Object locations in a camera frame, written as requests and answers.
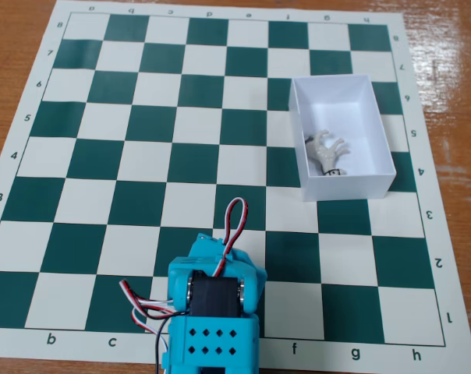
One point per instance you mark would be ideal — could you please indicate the cyan gripper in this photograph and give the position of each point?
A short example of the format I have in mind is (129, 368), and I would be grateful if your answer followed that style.
(210, 245)

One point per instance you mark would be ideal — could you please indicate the white toy horse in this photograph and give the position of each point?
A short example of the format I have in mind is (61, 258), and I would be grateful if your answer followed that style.
(323, 152)

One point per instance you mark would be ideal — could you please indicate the cyan robot arm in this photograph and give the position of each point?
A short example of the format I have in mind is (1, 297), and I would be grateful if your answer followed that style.
(212, 343)

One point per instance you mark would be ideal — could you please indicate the white open rectangular box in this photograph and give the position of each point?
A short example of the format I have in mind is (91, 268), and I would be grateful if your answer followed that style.
(344, 188)

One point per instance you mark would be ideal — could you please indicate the green and white chessboard mat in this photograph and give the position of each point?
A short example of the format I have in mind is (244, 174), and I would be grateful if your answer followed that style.
(243, 97)

